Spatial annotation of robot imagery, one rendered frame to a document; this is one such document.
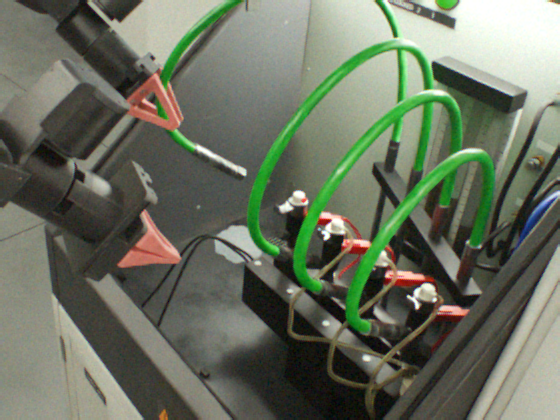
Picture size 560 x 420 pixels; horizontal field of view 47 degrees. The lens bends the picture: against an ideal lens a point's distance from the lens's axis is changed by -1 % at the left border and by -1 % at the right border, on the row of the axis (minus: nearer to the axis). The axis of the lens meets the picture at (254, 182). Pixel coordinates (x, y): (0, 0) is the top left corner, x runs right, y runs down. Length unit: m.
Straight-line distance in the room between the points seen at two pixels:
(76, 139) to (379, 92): 0.74
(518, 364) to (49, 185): 0.54
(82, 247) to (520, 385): 0.49
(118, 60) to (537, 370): 0.62
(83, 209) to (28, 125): 0.09
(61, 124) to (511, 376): 0.56
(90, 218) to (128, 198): 0.04
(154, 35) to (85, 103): 3.25
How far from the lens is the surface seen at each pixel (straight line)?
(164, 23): 3.78
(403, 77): 1.01
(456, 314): 0.86
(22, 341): 2.32
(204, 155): 0.95
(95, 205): 0.58
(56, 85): 0.53
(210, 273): 1.25
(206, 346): 1.11
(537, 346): 0.78
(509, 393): 0.82
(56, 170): 0.56
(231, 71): 1.19
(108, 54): 0.89
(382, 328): 0.78
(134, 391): 1.05
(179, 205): 1.26
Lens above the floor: 1.65
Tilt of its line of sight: 33 degrees down
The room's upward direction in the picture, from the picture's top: 5 degrees clockwise
